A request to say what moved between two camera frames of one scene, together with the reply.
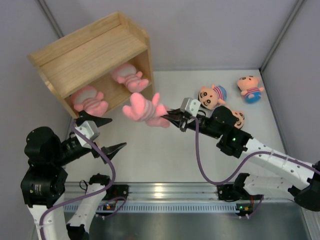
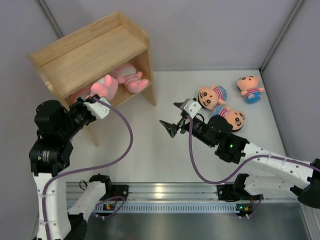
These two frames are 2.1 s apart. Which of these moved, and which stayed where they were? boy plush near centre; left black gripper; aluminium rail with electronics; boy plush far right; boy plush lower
Moved: left black gripper
Stayed: boy plush near centre; boy plush lower; boy plush far right; aluminium rail with electronics
